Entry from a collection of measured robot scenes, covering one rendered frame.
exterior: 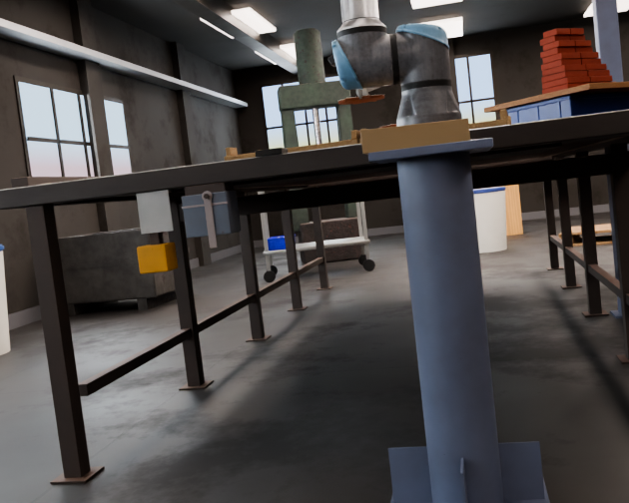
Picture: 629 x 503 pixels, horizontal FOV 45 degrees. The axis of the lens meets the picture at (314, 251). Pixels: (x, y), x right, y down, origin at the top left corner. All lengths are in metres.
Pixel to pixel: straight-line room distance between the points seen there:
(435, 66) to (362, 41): 0.17
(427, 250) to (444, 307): 0.14
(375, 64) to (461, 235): 0.43
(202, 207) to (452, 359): 0.84
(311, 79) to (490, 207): 2.54
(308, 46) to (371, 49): 7.09
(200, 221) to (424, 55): 0.81
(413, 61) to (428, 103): 0.10
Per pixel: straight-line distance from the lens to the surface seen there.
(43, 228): 2.41
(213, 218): 2.14
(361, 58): 1.76
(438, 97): 1.75
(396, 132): 1.69
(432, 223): 1.72
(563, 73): 2.94
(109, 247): 6.49
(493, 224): 7.90
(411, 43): 1.77
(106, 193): 2.29
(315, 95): 8.75
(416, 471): 1.94
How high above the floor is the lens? 0.79
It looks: 4 degrees down
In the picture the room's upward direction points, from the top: 7 degrees counter-clockwise
